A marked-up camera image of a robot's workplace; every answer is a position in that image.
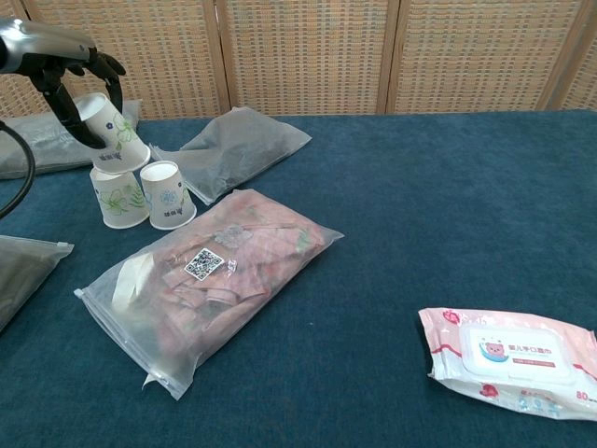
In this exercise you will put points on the woven rattan folding screen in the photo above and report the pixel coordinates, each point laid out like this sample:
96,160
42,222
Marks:
303,56

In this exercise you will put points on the frosted zip bag grey clothes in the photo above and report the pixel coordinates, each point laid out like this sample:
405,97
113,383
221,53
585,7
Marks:
23,270

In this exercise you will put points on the pink wet wipes pack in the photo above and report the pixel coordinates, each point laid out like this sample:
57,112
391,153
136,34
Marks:
503,359

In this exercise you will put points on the frosted bag with dark clothes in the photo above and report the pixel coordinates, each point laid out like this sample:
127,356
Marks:
233,144

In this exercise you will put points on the white paper cup floral print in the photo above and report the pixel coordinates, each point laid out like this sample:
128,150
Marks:
116,200
165,196
119,144

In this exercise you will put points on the frosted bag with pink clothes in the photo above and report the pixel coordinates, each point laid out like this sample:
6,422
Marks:
210,280

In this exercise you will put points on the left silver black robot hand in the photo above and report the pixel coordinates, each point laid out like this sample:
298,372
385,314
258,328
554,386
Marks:
42,46

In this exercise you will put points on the frosted bag with light-grey clothes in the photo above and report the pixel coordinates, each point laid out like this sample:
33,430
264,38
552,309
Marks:
56,149

